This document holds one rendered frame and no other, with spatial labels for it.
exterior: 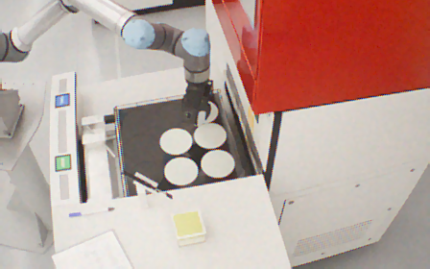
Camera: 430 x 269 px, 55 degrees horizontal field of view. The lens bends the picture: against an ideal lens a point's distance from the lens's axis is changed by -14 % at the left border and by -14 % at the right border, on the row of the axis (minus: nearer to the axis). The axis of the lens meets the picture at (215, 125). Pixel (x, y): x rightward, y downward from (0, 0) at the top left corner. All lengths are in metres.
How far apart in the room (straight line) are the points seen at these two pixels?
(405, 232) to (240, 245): 1.43
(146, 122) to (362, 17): 0.83
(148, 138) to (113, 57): 1.69
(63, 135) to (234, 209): 0.59
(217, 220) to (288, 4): 0.62
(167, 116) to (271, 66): 0.61
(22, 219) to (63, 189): 1.17
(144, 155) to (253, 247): 0.47
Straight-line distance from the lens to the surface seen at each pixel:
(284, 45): 1.00
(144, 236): 1.26
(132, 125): 1.56
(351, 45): 1.08
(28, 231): 2.49
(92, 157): 1.53
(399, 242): 2.48
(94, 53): 3.23
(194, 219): 1.20
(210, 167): 1.44
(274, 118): 1.16
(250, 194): 1.32
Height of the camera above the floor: 2.09
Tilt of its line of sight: 51 degrees down
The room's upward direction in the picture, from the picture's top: straight up
